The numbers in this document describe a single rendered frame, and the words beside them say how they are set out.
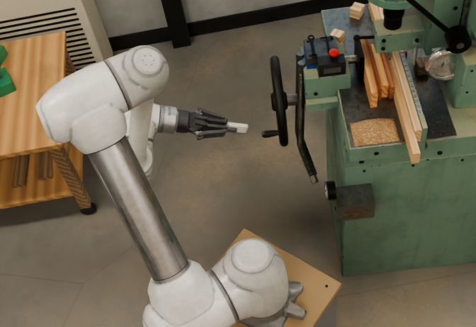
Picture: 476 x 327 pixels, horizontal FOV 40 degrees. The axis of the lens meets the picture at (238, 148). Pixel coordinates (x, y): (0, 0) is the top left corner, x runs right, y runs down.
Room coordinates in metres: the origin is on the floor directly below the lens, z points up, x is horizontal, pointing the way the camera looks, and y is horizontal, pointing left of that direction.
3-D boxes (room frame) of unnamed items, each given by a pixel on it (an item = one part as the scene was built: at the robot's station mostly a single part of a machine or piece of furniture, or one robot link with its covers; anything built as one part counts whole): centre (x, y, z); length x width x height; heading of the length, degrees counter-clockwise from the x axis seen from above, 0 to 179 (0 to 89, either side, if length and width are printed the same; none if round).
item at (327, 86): (1.40, -0.30, 0.91); 0.15 x 0.14 x 0.09; 175
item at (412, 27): (1.37, -0.51, 1.03); 0.14 x 0.07 x 0.09; 85
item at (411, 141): (1.33, -0.49, 0.92); 0.65 x 0.02 x 0.04; 175
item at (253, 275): (0.83, 0.02, 0.78); 0.18 x 0.16 x 0.22; 112
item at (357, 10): (1.64, -0.47, 0.92); 0.04 x 0.04 x 0.03; 51
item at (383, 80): (1.35, -0.46, 0.93); 0.18 x 0.02 x 0.05; 175
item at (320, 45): (1.39, -0.30, 0.99); 0.13 x 0.11 x 0.06; 175
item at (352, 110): (1.39, -0.39, 0.87); 0.61 x 0.30 x 0.06; 175
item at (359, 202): (1.12, -0.33, 0.58); 0.12 x 0.08 x 0.08; 85
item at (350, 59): (1.39, -0.38, 0.95); 0.09 x 0.07 x 0.09; 175
